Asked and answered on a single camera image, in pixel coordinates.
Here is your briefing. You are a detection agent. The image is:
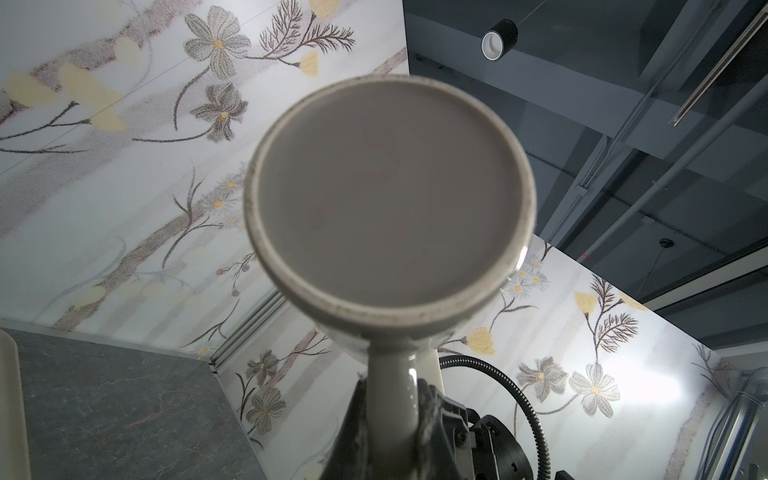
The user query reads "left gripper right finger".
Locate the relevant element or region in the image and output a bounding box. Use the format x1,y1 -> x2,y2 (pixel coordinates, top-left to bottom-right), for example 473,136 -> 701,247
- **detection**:
415,379 -> 465,480

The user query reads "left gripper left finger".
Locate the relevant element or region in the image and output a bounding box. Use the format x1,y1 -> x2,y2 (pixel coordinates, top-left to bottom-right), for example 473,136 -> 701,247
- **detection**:
321,378 -> 369,480

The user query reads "grey ceramic mug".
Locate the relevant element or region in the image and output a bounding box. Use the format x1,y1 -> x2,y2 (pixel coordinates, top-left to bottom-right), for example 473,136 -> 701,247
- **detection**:
244,75 -> 536,479

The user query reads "beige rectangular tray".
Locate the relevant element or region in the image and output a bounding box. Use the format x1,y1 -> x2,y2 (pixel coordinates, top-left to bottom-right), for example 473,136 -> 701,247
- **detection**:
1,331 -> 31,479

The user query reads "black white tape roll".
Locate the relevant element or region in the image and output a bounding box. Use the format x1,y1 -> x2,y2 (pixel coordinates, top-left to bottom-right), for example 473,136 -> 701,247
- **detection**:
481,19 -> 519,61

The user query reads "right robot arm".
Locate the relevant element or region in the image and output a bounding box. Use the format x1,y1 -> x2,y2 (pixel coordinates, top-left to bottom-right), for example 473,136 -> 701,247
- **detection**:
439,354 -> 574,480

